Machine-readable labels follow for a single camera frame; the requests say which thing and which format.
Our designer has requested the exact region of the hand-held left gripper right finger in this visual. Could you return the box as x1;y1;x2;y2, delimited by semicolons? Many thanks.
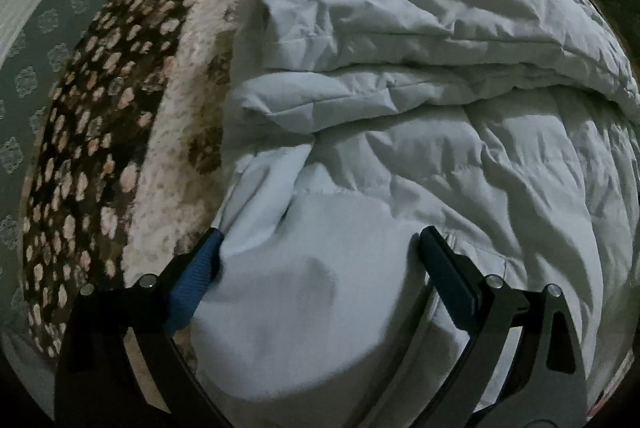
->
367;227;592;428

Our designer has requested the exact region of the light blue padded jacket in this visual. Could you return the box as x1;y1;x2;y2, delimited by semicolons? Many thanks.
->
192;0;640;428

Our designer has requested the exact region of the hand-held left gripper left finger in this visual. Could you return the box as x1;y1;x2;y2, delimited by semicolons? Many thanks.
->
54;228;233;428

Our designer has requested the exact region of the brown floral blanket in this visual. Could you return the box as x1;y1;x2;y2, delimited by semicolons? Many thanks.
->
20;0;246;359

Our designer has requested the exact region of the grey patterned bed frame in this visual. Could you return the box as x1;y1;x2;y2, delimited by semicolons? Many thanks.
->
0;0;640;309

